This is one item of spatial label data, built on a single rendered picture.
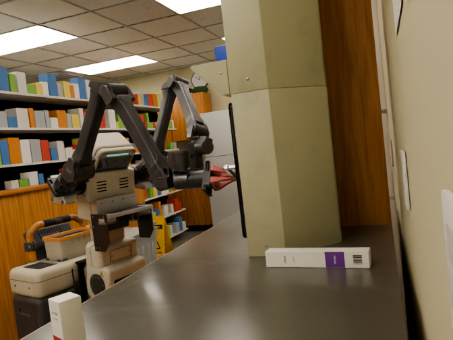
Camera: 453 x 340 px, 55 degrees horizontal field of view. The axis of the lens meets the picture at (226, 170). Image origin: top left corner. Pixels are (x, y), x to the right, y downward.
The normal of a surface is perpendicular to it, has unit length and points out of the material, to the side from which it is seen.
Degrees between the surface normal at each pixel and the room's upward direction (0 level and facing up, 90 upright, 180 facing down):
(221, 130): 90
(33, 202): 90
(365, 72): 90
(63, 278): 90
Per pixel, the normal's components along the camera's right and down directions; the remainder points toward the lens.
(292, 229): 0.43, 0.00
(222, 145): -0.33, 0.09
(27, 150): 0.94, -0.09
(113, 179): 0.81, 0.08
